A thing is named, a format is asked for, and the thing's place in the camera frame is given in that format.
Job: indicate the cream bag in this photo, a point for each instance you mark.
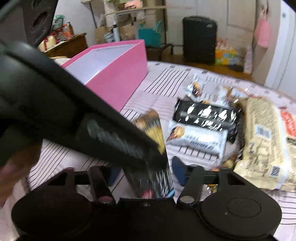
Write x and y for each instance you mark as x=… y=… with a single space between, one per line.
x=47 y=42

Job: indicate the red patterned basket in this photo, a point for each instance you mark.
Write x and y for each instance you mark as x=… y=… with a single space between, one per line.
x=64 y=31

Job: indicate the colourful gift bag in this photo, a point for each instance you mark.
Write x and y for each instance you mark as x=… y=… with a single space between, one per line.
x=225 y=54

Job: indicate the black and gold snack packet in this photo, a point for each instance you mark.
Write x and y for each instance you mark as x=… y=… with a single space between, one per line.
x=159 y=183

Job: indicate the white plastic bag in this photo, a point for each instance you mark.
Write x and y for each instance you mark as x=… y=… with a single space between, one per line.
x=248 y=60

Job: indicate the teal bag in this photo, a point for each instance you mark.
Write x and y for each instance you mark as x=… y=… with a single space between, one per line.
x=149 y=36

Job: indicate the table with white metal legs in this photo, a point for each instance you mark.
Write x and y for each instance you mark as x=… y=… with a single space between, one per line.
x=138 y=9

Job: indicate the brown paper bag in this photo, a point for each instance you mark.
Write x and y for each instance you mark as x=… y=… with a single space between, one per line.
x=101 y=34

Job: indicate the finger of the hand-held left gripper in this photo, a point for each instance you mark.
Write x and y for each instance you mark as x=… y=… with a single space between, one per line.
x=111 y=139

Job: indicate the striped bed sheet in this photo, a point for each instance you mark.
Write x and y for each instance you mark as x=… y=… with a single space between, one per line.
x=161 y=76

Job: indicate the white door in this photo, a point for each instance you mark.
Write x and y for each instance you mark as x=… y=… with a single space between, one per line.
x=282 y=58

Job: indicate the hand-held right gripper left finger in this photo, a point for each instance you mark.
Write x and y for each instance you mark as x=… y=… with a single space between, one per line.
x=113 y=176

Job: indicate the pink cardboard box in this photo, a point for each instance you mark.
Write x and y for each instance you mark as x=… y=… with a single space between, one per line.
x=115 y=76

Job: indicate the black suitcase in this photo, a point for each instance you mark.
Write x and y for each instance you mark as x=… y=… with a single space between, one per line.
x=198 y=39

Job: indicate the wooden dresser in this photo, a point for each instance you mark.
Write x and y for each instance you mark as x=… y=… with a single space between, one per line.
x=71 y=45

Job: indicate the white printed bag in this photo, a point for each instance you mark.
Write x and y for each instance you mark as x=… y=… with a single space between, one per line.
x=112 y=36

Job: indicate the brown cardboard box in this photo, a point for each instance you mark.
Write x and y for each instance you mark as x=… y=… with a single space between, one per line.
x=128 y=32

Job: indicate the white wardrobe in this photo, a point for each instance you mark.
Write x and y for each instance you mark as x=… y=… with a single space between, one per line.
x=238 y=16

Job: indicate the large beige cracker packet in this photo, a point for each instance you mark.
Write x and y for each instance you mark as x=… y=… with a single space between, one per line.
x=263 y=143

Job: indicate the black metal stand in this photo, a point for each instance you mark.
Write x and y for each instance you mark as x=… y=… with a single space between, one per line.
x=157 y=52

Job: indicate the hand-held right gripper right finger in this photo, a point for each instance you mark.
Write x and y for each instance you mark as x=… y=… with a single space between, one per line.
x=178 y=171

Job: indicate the red label snack packet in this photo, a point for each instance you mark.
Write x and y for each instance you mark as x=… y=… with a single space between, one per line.
x=289 y=122

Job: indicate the black shiny snack packet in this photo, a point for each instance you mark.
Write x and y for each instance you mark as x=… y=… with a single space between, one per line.
x=203 y=115

